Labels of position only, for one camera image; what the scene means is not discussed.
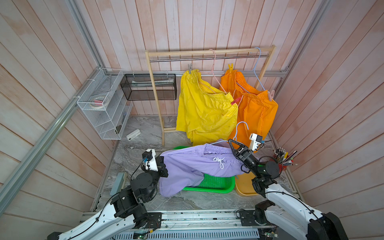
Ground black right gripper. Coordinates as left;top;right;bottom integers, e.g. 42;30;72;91
231;141;262;180

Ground light blue wire hanger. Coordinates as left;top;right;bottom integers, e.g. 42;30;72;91
208;121;249;145

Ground purple shorts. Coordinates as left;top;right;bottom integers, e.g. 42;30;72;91
159;144;243;197

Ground yellow shorts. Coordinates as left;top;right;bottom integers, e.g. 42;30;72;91
176;70;238;146

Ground red clothespin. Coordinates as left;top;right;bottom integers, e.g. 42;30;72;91
231;97;243;105

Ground pink wire hanger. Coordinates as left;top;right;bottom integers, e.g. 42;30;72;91
209;49;229;94

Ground grey clothespin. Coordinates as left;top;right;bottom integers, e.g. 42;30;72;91
188;64;193;74

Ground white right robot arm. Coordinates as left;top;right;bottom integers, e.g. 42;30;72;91
229;139;348;240

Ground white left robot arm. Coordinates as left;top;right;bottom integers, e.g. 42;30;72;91
47;154;168;240

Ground orange shorts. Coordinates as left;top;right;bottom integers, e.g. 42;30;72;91
221;70;278;146

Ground yellow clothespin on orange shorts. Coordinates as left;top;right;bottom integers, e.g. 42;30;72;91
228;64;234;72

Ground yellow plastic tray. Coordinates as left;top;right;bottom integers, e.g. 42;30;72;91
235;173;258;197

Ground red pen cup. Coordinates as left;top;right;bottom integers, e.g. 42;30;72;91
273;147;298;172

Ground green plastic basket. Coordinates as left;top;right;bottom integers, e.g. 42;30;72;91
174;147;235;194

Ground grey blue sponge block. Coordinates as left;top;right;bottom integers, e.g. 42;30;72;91
110;172;127;197

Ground small white device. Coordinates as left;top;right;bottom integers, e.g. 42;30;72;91
126;129;141;141

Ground pink clothespin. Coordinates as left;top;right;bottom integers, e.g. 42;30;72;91
268;90;275;102

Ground wooden clothes rack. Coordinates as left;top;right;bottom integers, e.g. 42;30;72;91
145;45;277;145

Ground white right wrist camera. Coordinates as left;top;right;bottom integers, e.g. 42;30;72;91
250;133;265;152

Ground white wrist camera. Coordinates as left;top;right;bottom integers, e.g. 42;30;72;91
141;149;158;172
250;133;265;152

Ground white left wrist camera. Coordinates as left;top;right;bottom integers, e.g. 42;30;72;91
141;149;158;172

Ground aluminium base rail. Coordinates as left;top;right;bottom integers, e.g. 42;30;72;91
80;206;328;240

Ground white wire mesh shelf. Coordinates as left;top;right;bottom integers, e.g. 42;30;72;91
77;68;133;140

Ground black mesh wall basket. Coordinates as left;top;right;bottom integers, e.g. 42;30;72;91
120;74;177;101

